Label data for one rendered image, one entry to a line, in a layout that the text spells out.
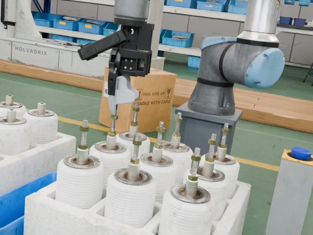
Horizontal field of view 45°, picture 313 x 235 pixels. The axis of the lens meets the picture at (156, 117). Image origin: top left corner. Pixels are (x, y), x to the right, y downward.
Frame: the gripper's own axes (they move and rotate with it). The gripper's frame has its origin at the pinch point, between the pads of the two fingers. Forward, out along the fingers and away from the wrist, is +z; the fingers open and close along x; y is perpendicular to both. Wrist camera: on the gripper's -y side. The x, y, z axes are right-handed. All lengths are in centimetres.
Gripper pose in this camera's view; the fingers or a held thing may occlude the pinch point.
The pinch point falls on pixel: (112, 108)
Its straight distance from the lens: 87.2
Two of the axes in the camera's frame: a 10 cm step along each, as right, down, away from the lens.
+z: -1.3, 9.6, 2.4
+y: 9.8, 1.5, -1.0
